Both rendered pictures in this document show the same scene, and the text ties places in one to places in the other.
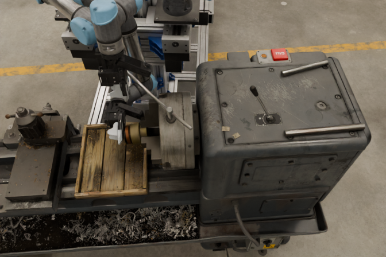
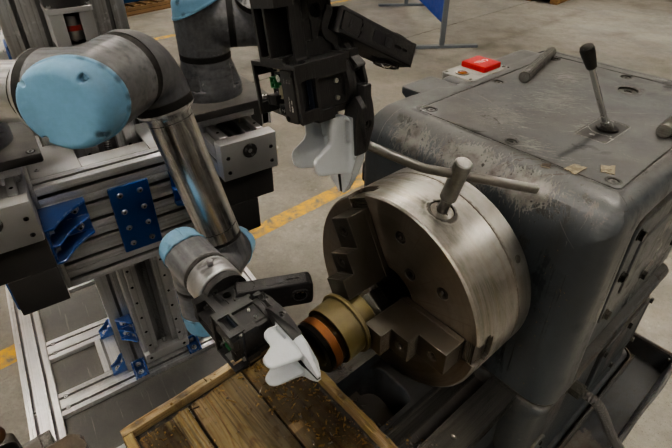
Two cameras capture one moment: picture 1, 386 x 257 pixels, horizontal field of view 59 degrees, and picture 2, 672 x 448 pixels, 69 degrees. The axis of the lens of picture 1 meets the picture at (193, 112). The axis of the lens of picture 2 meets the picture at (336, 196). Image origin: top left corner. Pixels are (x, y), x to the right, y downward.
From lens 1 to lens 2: 0.92 m
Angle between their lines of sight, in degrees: 33
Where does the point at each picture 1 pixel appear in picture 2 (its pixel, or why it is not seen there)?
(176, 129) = (474, 229)
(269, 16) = not seen: hidden behind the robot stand
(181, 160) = (512, 312)
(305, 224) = (633, 374)
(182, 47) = (265, 153)
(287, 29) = (303, 173)
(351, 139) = not seen: outside the picture
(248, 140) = (634, 166)
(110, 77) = (325, 80)
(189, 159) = (524, 299)
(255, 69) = (478, 88)
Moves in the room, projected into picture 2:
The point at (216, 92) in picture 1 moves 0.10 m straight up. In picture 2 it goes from (468, 132) to (479, 71)
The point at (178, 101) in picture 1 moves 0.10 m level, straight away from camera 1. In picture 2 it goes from (417, 179) to (368, 153)
